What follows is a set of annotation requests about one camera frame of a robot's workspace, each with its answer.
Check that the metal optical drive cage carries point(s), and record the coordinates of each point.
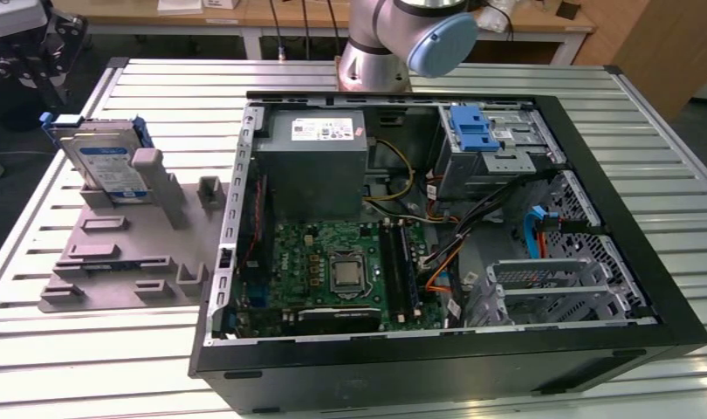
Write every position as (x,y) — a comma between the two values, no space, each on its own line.
(507,163)

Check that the RAM stick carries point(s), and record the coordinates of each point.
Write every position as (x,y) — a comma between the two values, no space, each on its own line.
(116,264)
(411,279)

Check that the blue drive latch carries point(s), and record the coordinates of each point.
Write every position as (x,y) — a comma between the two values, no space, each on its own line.
(473,131)

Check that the blue expansion slot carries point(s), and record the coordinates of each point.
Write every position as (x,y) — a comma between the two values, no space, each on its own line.
(260,297)

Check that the grey power supply unit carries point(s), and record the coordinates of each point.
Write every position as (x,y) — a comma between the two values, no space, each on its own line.
(312,183)

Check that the black RAM slot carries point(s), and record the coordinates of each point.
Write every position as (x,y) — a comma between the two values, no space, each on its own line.
(393,270)

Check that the grey parts rack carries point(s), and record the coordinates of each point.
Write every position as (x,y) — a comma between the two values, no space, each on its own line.
(150,244)

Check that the white paper box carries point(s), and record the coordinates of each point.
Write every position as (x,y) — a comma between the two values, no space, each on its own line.
(178,5)

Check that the green motherboard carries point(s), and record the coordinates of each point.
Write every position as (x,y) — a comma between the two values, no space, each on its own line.
(306,244)

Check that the wooden desk white frame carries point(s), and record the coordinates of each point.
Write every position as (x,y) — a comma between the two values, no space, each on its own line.
(178,18)

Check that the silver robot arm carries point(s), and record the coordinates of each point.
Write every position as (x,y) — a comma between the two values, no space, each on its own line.
(370,26)

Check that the metal disk bay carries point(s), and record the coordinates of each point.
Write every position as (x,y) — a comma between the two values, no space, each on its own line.
(562,291)

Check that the black PC case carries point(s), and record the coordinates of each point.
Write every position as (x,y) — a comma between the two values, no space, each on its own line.
(388,375)

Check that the silver CPU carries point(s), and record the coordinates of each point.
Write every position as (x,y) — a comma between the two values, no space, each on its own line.
(348,272)

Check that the black graphics card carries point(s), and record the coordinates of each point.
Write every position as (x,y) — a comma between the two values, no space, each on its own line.
(335,320)

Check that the hard disk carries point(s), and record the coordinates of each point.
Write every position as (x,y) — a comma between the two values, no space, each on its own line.
(106,166)

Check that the small white box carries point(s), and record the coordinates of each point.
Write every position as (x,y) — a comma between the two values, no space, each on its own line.
(222,3)

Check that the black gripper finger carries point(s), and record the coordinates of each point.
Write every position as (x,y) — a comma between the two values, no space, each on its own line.
(56,61)
(24,70)

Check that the small dark box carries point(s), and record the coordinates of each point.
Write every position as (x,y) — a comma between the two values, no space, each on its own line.
(570,9)

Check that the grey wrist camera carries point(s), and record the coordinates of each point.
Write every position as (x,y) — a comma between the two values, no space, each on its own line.
(10,17)

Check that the CPU socket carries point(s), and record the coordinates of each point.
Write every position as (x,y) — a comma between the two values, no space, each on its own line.
(348,291)

